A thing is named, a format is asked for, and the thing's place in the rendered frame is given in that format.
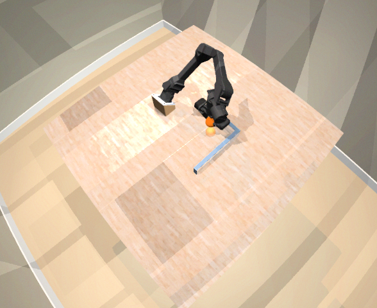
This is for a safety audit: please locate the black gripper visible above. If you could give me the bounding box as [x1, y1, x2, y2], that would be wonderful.
[194, 98, 230, 130]

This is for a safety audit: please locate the clear low corner wall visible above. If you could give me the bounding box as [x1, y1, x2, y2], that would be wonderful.
[197, 125, 240, 174]

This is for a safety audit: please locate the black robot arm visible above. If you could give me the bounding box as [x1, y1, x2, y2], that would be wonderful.
[158, 43, 233, 123]

